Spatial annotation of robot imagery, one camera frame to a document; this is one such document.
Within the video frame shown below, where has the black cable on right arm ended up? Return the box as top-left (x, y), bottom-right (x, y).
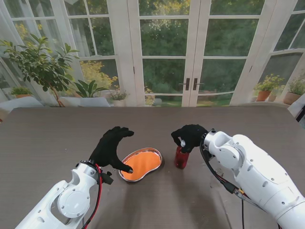
top-left (200, 140), bottom-right (246, 229)

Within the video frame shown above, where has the kidney steel tray orange liner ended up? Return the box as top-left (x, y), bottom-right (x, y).
top-left (118, 147), bottom-right (165, 183)

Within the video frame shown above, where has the red cable on left arm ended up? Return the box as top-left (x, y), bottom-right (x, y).
top-left (82, 164), bottom-right (103, 229)

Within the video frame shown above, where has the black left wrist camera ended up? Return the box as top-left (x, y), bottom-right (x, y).
top-left (102, 171), bottom-right (114, 185)

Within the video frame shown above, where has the printed garden window backdrop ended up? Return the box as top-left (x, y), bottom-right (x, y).
top-left (0, 0), bottom-right (305, 108)

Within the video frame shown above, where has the red transparent sample bottle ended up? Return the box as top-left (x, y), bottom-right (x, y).
top-left (173, 145), bottom-right (190, 170)

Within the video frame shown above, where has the white panel with black frame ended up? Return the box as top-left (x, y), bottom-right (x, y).
top-left (287, 94), bottom-right (305, 123)

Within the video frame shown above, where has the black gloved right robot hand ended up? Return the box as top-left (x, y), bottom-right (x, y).
top-left (171, 124), bottom-right (208, 154)

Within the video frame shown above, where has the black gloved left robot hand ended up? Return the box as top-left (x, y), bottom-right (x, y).
top-left (89, 126), bottom-right (135, 173)

